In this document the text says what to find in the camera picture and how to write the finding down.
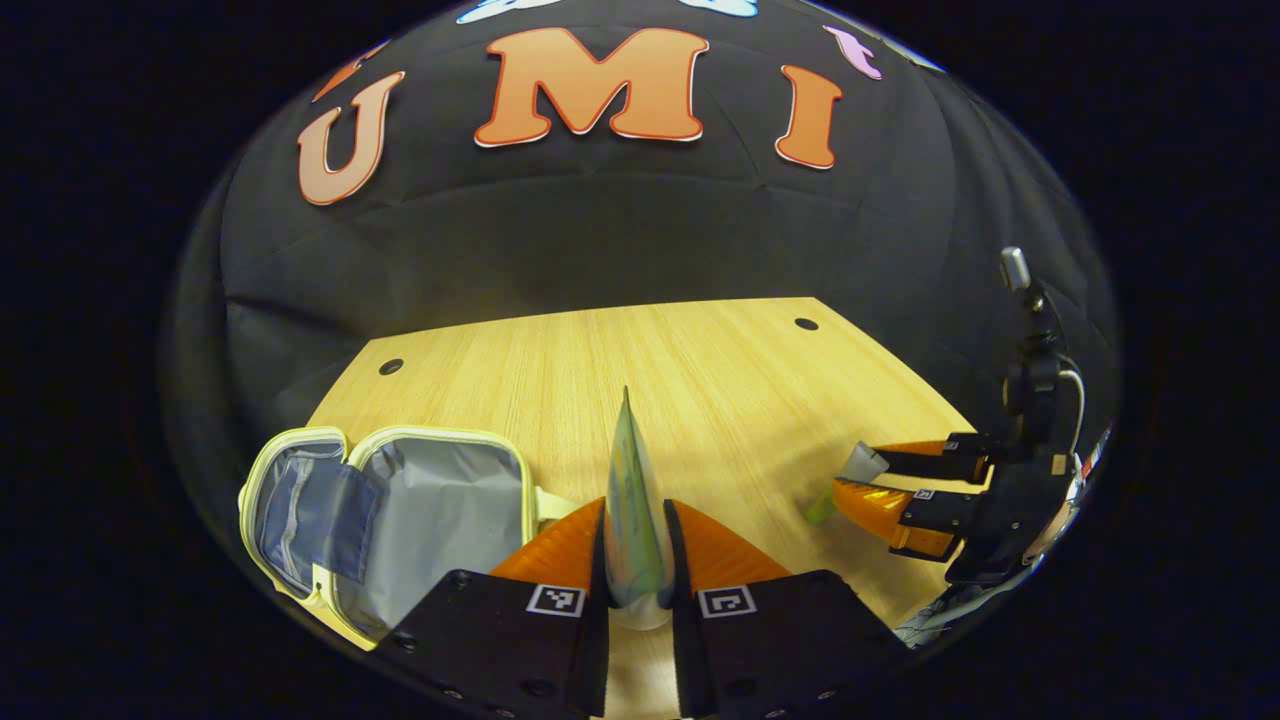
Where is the white tube with green label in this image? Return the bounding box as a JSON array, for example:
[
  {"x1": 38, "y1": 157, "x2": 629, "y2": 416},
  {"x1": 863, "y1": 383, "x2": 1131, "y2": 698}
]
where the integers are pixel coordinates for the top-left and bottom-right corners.
[{"x1": 603, "y1": 386, "x2": 677, "y2": 633}]

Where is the pale yellow suitcase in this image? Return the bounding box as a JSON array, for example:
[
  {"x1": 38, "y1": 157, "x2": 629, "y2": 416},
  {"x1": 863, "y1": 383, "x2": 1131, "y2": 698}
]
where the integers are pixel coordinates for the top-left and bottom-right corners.
[{"x1": 237, "y1": 425, "x2": 581, "y2": 651}]

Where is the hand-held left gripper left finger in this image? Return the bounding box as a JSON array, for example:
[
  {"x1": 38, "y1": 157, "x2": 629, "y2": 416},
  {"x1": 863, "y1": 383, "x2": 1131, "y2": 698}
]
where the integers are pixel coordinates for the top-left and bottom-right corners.
[{"x1": 388, "y1": 496, "x2": 611, "y2": 720}]

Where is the slim green tube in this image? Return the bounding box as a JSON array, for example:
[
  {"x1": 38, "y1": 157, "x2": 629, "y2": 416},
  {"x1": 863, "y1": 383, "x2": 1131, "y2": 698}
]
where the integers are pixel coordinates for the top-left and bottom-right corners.
[{"x1": 806, "y1": 440, "x2": 891, "y2": 527}]

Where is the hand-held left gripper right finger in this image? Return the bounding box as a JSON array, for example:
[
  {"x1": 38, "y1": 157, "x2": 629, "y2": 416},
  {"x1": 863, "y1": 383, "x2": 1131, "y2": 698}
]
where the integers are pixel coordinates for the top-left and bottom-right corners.
[{"x1": 664, "y1": 498, "x2": 909, "y2": 720}]

